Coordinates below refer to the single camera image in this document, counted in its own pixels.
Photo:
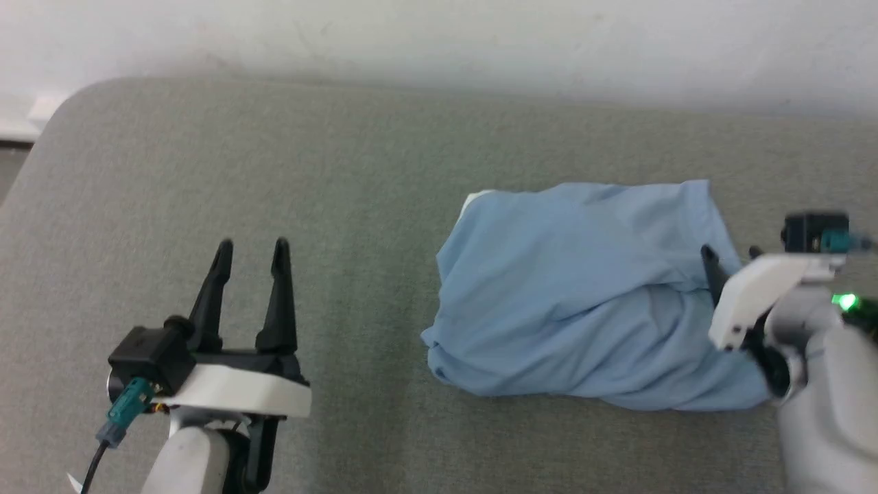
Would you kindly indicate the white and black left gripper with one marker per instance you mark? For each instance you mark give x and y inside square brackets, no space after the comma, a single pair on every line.
[240,391]

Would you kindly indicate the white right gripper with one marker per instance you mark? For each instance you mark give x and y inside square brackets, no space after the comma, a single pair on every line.
[761,288]

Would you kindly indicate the light blue and white garment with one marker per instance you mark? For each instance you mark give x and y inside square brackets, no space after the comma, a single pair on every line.
[576,288]

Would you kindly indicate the white and grey left robot arm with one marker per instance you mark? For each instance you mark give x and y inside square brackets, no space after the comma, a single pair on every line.
[185,460]

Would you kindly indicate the white and grey right robot arm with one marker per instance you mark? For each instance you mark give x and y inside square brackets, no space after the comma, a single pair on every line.
[830,405]

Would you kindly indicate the grey-green fabric sofa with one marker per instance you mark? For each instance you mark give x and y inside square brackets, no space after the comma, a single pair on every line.
[357,206]

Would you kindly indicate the white skirting ledge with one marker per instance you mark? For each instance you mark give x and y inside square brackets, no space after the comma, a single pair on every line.
[31,113]

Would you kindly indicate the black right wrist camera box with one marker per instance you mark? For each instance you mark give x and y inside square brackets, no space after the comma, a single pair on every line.
[809,232]

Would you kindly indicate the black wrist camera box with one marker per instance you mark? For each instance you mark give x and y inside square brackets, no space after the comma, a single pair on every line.
[809,232]
[152,353]

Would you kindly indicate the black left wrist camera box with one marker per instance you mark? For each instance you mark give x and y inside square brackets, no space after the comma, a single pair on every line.
[152,353]

